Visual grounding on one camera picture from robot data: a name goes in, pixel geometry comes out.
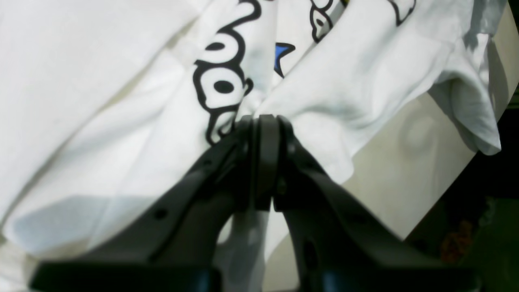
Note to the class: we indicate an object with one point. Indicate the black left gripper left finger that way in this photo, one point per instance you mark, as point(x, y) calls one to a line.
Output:
point(170, 247)

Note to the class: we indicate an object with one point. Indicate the white printed t-shirt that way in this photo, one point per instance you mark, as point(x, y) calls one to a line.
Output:
point(105, 104)

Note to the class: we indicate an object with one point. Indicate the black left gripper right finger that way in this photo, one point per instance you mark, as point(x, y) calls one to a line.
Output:
point(339, 245)

